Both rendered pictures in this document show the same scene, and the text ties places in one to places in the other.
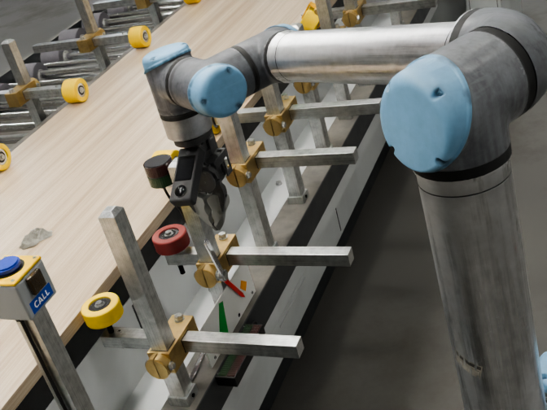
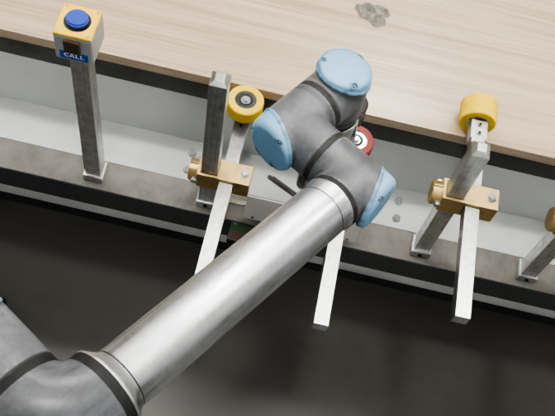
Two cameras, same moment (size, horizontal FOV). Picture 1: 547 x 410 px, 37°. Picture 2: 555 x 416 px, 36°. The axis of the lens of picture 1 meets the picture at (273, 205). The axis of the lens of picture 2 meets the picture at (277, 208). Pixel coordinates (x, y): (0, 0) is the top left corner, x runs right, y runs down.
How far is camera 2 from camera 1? 1.29 m
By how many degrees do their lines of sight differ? 51
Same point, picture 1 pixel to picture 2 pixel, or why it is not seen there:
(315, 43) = (263, 226)
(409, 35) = (156, 317)
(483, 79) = not seen: outside the picture
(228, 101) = (266, 153)
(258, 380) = not seen: hidden behind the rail
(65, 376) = (79, 96)
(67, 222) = (400, 35)
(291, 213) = (496, 266)
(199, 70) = (278, 112)
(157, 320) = (206, 154)
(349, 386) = (439, 369)
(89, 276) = (296, 80)
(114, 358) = not seen: hidden behind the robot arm
